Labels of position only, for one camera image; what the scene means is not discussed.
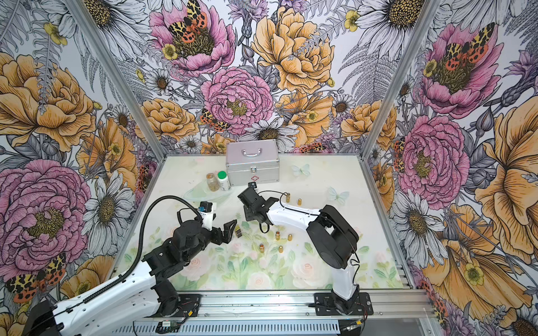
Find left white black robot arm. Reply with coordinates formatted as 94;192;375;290
22;220;237;335

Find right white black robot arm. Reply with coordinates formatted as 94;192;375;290
242;197;360;315

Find white bottle green cap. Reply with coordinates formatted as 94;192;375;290
217;171;231;191

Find clear jar brown contents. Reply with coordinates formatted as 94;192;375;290
206;173;221;192

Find silver aluminium first aid case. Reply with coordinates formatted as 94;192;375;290
226;139;280;186

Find small green circuit board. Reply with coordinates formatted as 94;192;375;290
156;321;181;334

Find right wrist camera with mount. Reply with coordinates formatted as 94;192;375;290
238;182;266;212

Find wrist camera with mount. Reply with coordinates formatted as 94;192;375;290
198;201;216;231
238;182;266;212

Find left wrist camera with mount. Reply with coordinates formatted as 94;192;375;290
198;201;216;231

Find left black corrugated cable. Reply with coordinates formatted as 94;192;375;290
81;195;203;305

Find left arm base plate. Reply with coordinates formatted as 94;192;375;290
150;294;201;318

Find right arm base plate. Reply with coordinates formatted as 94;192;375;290
308;291;374;317

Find aluminium front rail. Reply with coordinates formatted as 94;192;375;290
189;289;434;322

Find left aluminium corner post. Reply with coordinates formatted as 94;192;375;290
66;1;167;163

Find aluminium corner post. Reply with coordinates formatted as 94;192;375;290
66;1;167;163
361;0;441;162

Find right aluminium corner post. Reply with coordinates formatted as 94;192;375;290
361;0;441;162

